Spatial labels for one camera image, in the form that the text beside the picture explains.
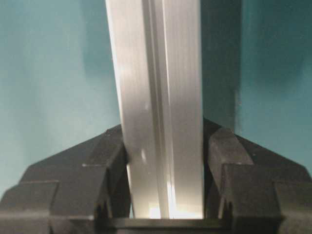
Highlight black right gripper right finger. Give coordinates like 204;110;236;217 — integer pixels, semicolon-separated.
203;119;312;234

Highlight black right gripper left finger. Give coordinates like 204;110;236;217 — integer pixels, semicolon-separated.
0;125;131;234

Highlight silver aluminium extrusion rail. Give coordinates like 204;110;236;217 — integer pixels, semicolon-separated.
106;0;204;219

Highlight teal table mat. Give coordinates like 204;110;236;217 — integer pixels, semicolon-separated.
235;0;312;170

